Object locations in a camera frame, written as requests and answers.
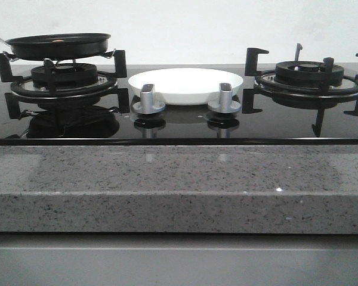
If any black left gas burner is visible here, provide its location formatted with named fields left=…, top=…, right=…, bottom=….
left=31, top=63, right=98, bottom=89

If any black right gas burner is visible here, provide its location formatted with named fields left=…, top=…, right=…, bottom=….
left=274, top=60, right=345, bottom=88

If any black right pan support grate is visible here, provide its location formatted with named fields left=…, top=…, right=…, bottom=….
left=242, top=43, right=358, bottom=137

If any black glass gas stove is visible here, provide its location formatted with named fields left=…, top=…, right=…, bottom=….
left=0, top=77, right=358, bottom=145

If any silver left stove knob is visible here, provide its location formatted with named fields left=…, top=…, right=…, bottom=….
left=132, top=84, right=165, bottom=115

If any black left pan support grate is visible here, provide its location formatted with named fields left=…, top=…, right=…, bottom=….
left=0, top=50, right=129, bottom=119

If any black gas burner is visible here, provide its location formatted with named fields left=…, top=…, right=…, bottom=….
left=31, top=63, right=98, bottom=89
left=274, top=60, right=345, bottom=88

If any silver stove knob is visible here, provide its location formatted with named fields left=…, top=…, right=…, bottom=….
left=132, top=84, right=165, bottom=115
left=208, top=83, right=241, bottom=114

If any white round plate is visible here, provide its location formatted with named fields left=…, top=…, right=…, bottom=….
left=128, top=68, right=243, bottom=105

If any black pan support grate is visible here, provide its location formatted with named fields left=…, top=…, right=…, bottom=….
left=242, top=43, right=358, bottom=137
left=0, top=50, right=129, bottom=119

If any silver right stove knob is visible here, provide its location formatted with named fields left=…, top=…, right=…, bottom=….
left=208, top=83, right=241, bottom=114

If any grey cabinet front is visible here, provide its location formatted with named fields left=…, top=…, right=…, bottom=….
left=0, top=234, right=358, bottom=285

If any black frying pan mint handle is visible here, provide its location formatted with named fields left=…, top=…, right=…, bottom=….
left=0, top=33, right=111, bottom=61

